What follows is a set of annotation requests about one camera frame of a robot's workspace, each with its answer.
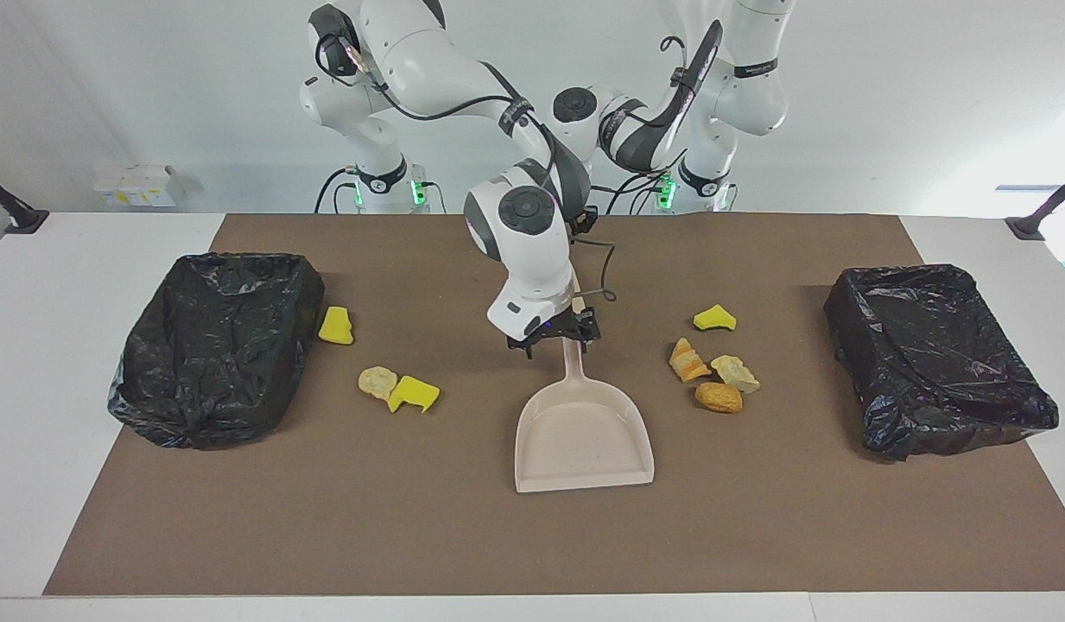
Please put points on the notched yellow sponge piece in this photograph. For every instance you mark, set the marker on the notched yellow sponge piece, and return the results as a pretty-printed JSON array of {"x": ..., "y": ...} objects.
[{"x": 415, "y": 395}]

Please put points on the beige plastic dustpan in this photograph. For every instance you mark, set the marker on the beige plastic dustpan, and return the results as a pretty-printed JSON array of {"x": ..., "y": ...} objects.
[{"x": 584, "y": 432}]

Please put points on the brown table mat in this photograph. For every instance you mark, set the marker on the brown table mat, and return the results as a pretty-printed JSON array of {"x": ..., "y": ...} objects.
[{"x": 497, "y": 536}]

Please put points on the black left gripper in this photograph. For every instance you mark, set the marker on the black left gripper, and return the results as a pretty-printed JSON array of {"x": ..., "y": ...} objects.
[{"x": 584, "y": 220}]

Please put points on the black bag lined bin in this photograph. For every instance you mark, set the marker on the black bag lined bin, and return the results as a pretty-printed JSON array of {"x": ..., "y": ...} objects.
[
  {"x": 929, "y": 363},
  {"x": 212, "y": 345}
]

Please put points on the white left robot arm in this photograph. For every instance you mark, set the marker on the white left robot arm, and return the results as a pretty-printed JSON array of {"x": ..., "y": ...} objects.
[{"x": 748, "y": 78}]

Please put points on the striped orange bread piece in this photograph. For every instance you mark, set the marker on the striped orange bread piece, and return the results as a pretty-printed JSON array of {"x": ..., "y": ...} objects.
[{"x": 687, "y": 361}]

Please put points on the pale cracker chunk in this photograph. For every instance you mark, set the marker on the pale cracker chunk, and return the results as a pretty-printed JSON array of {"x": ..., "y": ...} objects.
[{"x": 736, "y": 372}]

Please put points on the brown bread roll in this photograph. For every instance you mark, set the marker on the brown bread roll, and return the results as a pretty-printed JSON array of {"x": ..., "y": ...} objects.
[{"x": 719, "y": 397}]

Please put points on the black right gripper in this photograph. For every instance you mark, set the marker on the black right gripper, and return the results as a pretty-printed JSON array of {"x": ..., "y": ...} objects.
[{"x": 560, "y": 328}]

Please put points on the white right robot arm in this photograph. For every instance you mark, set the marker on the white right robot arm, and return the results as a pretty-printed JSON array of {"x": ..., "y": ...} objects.
[{"x": 428, "y": 60}]

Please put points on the pale bread chunk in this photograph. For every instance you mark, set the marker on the pale bread chunk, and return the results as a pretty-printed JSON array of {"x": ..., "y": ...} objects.
[{"x": 377, "y": 382}]

